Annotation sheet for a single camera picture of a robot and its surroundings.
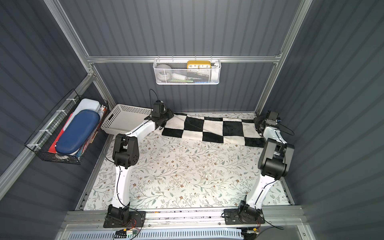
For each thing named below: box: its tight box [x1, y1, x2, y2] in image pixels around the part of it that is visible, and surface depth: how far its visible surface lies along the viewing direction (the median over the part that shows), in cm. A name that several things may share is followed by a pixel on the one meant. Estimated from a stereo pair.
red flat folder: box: [48, 113, 74, 154], surface depth 69 cm
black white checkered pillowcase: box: [156, 112, 266, 147], surface depth 111 cm
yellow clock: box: [187, 60, 212, 69], surface depth 90 cm
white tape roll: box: [155, 64, 172, 81], surface depth 88 cm
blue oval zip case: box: [55, 109, 101, 155], surface depth 69 cm
